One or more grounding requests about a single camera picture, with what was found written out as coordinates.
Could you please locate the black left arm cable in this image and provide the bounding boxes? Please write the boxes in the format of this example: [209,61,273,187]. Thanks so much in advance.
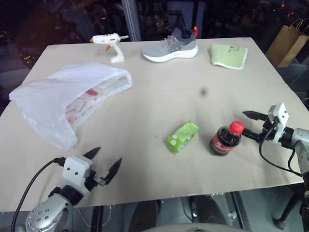
[10,157,66,232]

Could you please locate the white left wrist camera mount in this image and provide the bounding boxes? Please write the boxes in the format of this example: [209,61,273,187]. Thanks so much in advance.
[62,156,94,199]

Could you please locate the red printed plastic bag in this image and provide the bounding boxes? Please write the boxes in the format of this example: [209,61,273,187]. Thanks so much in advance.
[63,81,126,128]

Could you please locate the green tissue pack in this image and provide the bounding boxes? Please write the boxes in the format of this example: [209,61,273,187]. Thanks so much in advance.
[166,120,200,155]

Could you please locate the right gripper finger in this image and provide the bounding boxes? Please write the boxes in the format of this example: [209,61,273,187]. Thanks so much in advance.
[242,110,267,122]
[242,129,262,142]

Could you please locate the cola bottle red cap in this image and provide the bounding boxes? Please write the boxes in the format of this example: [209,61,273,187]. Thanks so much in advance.
[209,120,244,157]

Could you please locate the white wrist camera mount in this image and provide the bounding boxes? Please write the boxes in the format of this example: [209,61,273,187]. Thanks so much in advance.
[62,156,94,199]
[267,102,290,144]

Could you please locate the white translucent plastic bag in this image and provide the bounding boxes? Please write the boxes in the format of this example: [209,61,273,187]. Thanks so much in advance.
[8,62,133,152]

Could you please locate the green folded cloth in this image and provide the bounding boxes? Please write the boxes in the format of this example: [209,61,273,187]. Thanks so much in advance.
[209,43,249,70]

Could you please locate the grey metal post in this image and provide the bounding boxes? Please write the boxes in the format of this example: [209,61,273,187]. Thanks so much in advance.
[121,0,142,42]

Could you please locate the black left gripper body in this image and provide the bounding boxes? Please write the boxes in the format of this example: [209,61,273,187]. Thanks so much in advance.
[84,169,109,192]

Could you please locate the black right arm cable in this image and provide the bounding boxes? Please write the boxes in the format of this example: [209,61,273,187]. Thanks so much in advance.
[259,130,304,177]

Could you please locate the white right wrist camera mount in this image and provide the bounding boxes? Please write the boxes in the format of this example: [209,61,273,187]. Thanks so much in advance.
[267,102,290,144]

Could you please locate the white hot glue gun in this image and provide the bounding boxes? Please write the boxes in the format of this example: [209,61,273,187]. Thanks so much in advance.
[89,34,129,64]

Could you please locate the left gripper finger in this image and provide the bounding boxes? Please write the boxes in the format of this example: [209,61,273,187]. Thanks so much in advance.
[83,146,102,160]
[104,158,123,186]

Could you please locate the brown paper bag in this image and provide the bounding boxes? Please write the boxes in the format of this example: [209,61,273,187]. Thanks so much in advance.
[265,18,309,68]

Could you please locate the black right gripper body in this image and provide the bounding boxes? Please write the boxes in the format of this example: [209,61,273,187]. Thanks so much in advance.
[256,113,278,143]

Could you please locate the grey sneaker white sole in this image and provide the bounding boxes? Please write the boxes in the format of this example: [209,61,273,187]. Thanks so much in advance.
[140,26,199,63]

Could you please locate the black tripod stand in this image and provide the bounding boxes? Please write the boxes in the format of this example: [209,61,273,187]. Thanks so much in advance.
[272,189,309,230]

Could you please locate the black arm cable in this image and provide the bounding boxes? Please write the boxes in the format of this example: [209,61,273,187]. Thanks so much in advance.
[10,157,66,232]
[259,130,304,177]

